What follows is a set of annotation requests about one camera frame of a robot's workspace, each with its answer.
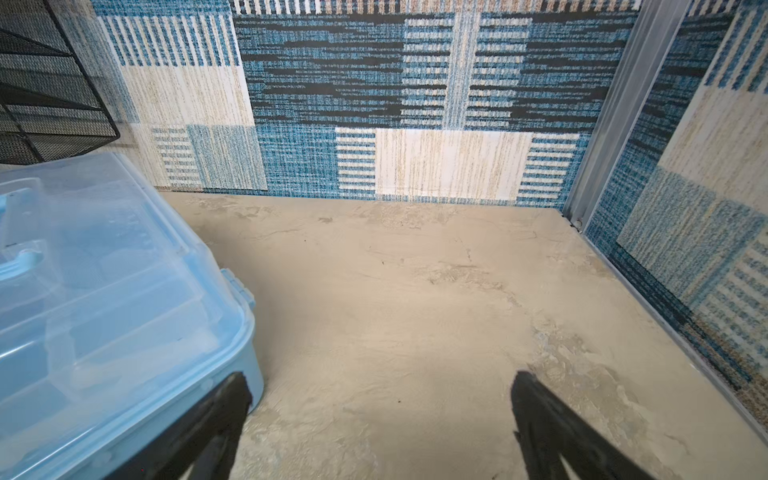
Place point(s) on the black mesh shelf rack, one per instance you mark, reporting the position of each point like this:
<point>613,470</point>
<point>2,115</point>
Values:
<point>50,107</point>

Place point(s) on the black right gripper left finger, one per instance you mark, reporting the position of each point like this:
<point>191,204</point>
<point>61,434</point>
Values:
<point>202,443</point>

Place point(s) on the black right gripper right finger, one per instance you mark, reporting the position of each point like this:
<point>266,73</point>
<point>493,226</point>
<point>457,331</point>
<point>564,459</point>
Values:
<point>556,443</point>

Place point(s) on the light blue plastic tool box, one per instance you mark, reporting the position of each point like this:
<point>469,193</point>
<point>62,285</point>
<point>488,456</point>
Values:
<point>115,318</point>

